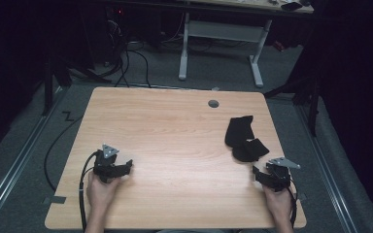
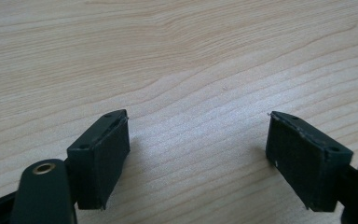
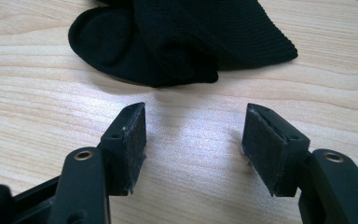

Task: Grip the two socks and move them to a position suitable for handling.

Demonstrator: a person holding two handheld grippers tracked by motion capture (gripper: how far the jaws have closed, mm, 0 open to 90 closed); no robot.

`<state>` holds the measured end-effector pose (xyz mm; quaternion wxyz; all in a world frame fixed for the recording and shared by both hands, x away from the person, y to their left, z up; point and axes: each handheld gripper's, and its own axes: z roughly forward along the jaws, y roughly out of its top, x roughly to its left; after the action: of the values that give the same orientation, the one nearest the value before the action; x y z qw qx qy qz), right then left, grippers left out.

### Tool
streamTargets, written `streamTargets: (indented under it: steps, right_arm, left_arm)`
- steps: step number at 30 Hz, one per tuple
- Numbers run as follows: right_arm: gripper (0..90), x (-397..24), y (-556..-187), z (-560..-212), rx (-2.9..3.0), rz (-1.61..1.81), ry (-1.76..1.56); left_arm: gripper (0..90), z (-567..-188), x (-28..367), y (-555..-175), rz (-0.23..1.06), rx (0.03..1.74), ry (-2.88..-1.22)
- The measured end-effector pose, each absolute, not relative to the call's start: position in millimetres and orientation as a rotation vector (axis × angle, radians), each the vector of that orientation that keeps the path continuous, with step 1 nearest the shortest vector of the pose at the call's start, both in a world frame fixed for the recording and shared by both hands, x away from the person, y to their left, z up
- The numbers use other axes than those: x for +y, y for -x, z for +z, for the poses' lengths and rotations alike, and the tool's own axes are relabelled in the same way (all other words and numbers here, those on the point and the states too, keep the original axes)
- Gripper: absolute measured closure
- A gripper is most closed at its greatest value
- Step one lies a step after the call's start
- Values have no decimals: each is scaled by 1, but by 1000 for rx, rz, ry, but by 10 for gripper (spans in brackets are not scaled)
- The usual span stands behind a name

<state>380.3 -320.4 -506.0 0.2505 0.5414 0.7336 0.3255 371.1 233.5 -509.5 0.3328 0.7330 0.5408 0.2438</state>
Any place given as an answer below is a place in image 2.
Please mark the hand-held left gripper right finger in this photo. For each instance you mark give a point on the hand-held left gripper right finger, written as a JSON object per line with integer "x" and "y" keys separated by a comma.
{"x": 304, "y": 165}

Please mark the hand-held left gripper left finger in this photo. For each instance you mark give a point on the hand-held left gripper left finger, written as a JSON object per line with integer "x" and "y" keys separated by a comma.
{"x": 98, "y": 161}

